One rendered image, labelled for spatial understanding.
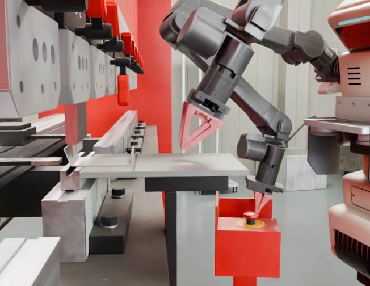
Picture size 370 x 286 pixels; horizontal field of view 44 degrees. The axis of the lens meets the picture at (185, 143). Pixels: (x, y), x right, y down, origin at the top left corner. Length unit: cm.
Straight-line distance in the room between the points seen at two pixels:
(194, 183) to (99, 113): 221
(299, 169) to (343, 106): 376
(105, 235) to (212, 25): 38
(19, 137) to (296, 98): 475
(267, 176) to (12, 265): 88
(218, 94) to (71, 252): 34
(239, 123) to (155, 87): 277
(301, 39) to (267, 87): 443
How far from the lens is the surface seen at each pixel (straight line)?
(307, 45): 130
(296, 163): 496
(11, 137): 117
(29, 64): 34
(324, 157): 131
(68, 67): 49
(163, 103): 294
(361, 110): 120
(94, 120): 297
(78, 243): 69
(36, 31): 36
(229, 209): 132
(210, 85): 77
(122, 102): 93
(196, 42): 76
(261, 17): 78
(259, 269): 117
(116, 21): 69
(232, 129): 556
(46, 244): 50
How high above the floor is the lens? 113
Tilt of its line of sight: 7 degrees down
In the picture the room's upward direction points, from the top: straight up
